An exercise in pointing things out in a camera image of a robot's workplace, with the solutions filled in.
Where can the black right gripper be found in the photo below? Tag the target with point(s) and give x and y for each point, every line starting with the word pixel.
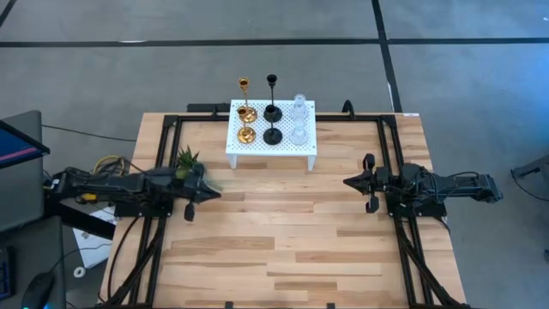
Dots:
pixel 379 182

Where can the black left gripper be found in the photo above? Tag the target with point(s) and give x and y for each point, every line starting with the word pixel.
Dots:
pixel 193 191

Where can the gold candlestick holder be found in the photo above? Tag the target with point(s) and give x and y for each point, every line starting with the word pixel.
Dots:
pixel 251 115
pixel 246 136

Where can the clear ribbed glass candle holder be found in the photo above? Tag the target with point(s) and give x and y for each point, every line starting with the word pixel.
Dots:
pixel 299 105
pixel 298 135

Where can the black candlestick holder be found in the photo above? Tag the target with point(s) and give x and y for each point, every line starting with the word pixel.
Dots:
pixel 271 79
pixel 273 137

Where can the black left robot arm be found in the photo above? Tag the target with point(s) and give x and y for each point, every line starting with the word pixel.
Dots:
pixel 107 186

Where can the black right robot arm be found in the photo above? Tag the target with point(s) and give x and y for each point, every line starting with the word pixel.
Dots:
pixel 450 186

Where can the potted succulent plant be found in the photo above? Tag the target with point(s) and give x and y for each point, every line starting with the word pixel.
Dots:
pixel 186 159

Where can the white perforated metal shelf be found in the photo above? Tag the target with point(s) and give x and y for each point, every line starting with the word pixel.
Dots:
pixel 274 148

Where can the small white label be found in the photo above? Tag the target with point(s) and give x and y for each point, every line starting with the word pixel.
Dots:
pixel 411 114

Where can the white paper sheet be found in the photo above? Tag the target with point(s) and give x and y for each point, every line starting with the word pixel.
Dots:
pixel 92 249

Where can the white tape roll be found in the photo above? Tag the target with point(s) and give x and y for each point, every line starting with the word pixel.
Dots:
pixel 75 270

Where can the grey stand leg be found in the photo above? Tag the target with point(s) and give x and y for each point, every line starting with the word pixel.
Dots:
pixel 532 168

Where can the dark grey desk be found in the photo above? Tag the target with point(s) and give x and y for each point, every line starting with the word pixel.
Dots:
pixel 34 249

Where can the black computer mouse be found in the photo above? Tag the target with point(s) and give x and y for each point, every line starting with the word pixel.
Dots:
pixel 38 292

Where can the dark monitor with blue screen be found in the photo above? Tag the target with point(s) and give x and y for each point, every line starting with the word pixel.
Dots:
pixel 17 146

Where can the black keyboard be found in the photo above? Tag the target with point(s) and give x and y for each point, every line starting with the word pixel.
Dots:
pixel 5 274

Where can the black metal table frame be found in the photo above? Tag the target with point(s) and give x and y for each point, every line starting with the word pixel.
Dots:
pixel 197 118

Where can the black arched bracket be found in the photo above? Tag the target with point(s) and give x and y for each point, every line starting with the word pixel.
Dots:
pixel 348 102

